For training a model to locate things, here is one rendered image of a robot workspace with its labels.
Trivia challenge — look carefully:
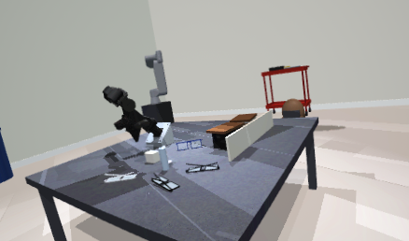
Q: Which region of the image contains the pale blue tapered cylinder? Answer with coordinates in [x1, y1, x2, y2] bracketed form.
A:
[159, 148, 169, 170]

